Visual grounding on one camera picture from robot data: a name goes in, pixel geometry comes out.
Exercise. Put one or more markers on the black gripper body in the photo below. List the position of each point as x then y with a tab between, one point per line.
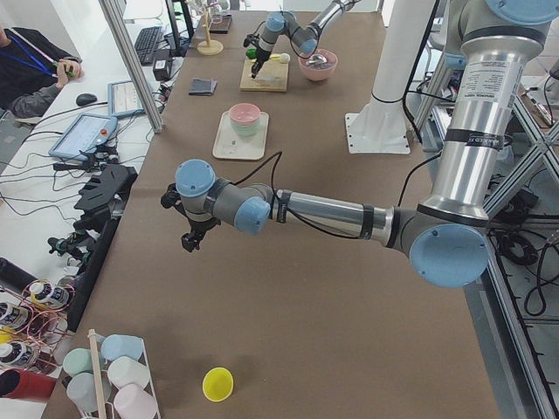
263	54
202	225

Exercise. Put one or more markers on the white ceramic spoon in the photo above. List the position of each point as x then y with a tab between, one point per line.
264	79

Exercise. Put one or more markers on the small pink bowl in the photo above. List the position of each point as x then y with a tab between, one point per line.
244	114

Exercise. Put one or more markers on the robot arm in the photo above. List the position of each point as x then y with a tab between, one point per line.
442	237
304	40

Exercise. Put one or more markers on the large pink ice bowl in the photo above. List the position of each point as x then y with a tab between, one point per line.
319	74

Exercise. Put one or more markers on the green bowl stack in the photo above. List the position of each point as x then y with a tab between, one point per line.
245	130

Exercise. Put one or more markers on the green lime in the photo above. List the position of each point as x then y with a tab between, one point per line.
250	53

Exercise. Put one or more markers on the bamboo cutting board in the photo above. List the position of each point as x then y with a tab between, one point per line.
271	67

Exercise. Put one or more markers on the white steamed bun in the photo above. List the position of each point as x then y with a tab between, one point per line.
284	58

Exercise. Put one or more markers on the wooden mug tree stand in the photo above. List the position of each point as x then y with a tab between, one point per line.
206	10

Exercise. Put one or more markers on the steel ice scoop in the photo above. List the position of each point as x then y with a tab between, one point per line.
317	61

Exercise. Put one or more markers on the grey folded cloth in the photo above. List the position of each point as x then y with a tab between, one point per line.
202	87

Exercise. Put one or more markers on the cream rabbit tray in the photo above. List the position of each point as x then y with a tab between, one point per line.
230	146

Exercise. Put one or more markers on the black keyboard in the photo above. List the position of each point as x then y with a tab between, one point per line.
146	44

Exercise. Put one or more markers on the blue teach pendant far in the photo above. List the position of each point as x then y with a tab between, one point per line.
123	99

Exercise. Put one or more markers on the blue teach pendant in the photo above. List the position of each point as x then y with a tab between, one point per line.
84	135
123	99

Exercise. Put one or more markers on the yellow plastic cup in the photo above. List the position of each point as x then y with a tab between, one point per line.
218	384

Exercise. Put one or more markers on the blue teach pendant near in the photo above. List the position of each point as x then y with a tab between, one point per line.
84	135

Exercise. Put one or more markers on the pastel cup rack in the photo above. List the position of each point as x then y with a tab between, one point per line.
110	377

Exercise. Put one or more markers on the black computer mouse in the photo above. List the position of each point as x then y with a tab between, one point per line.
85	99

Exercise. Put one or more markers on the person in black jacket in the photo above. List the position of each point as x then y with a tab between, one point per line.
33	72

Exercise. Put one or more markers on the red cylinder can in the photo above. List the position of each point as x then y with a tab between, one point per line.
26	386

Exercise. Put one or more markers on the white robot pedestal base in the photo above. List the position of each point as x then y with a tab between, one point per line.
380	128

